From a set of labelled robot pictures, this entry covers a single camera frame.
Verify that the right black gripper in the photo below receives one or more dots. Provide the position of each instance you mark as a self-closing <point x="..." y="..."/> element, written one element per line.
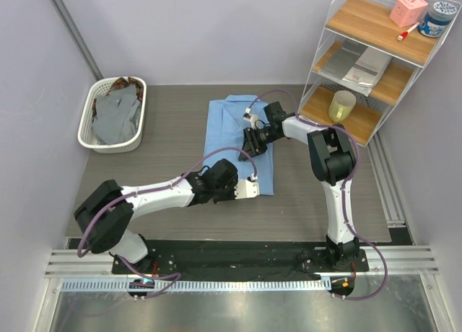
<point x="250" y="143"/>

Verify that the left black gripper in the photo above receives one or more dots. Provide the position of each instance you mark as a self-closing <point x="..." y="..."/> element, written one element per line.
<point x="232" y="182"/>

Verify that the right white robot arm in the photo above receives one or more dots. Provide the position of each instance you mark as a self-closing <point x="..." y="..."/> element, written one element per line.
<point x="332" y="160"/>

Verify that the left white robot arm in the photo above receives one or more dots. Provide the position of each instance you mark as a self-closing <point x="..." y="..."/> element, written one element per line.
<point x="104" y="216"/>

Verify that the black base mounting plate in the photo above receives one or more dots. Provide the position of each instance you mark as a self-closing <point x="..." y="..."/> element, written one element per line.
<point x="243" y="261"/>

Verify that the yellow translucent cup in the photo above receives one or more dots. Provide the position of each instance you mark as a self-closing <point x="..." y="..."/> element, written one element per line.
<point x="341" y="105"/>

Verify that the grey shirt in basket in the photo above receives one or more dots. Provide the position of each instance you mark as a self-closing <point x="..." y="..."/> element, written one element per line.
<point x="117" y="116"/>

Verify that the brown patterned garment in basket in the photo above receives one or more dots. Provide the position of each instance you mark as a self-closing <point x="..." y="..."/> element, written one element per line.
<point x="123" y="82"/>

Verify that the grey booklet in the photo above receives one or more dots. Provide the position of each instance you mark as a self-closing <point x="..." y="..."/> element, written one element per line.
<point x="355" y="66"/>

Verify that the white laundry basket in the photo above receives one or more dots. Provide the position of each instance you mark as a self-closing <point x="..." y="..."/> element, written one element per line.
<point x="85" y="135"/>

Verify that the red white marker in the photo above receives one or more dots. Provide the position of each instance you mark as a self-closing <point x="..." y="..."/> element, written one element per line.
<point x="405" y="34"/>

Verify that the pink cube power strip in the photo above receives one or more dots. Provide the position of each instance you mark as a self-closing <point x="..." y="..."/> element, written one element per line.
<point x="407" y="12"/>

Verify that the blue white jar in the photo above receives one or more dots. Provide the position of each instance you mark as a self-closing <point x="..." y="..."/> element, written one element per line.
<point x="437" y="18"/>

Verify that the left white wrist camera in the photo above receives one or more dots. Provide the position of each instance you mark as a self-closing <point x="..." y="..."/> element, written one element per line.
<point x="246" y="189"/>

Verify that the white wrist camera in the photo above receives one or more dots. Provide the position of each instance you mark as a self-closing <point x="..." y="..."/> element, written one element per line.
<point x="246" y="189"/>
<point x="251" y="118"/>

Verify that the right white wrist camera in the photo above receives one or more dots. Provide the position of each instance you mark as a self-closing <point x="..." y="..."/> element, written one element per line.
<point x="251" y="118"/>

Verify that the white slotted cable duct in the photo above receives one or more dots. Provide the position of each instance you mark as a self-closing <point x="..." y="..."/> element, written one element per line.
<point x="126" y="284"/>

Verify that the white wire wooden shelf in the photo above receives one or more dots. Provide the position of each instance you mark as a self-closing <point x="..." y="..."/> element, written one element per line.
<point x="368" y="22"/>

